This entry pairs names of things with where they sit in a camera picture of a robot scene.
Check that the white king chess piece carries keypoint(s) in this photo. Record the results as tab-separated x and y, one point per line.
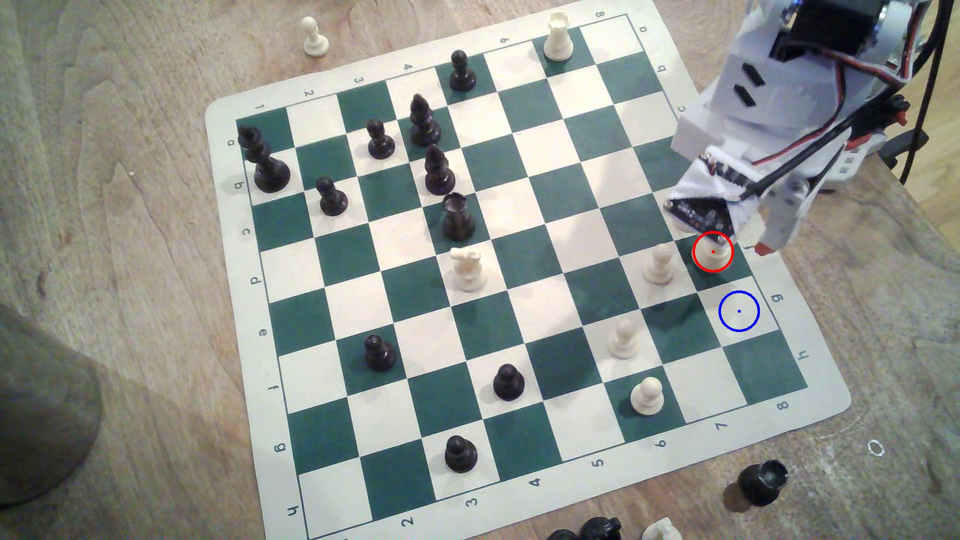
714	259

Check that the white pawn chess piece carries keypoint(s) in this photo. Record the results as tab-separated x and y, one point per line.
624	341
315	43
647	399
659	266

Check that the white rook chess piece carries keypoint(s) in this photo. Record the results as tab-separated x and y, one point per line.
559	41

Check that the green white chess mat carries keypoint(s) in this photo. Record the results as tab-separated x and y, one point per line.
525	300

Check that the black toppled chess piece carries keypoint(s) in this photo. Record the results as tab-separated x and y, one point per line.
763	484

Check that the white knight chess piece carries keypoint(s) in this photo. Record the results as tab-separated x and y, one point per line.
661	531
469	274

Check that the black rook chess piece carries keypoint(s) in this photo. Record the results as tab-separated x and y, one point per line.
457	221

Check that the black pawn chess piece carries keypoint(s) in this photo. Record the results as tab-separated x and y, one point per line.
462	75
380	142
508	384
331	200
379	355
460	455

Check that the black bishop chess piece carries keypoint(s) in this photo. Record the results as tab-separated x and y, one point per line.
424	127
439	176

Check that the black knight chess piece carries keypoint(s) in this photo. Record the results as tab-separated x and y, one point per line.
600	530

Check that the black king chess piece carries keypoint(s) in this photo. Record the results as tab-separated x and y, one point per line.
268	172

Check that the black orange table clamp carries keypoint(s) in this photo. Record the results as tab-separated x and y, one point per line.
896	112

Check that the grey blurry cylinder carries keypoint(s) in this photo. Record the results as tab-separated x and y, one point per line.
41	412

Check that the dark camera circuit board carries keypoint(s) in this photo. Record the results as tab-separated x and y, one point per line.
701	214

